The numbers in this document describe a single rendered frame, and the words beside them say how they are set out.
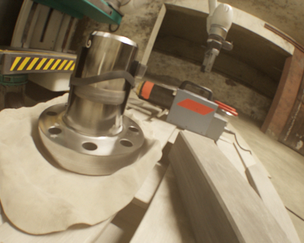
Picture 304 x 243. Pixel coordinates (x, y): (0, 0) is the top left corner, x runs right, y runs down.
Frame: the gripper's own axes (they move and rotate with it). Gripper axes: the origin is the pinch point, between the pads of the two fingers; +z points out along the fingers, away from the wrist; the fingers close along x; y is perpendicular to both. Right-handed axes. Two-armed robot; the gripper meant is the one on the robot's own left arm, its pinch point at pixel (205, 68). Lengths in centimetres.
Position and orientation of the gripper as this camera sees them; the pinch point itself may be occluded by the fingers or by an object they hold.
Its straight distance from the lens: 76.4
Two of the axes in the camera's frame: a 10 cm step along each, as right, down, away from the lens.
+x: -1.6, 2.8, -9.5
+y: -9.3, -3.6, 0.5
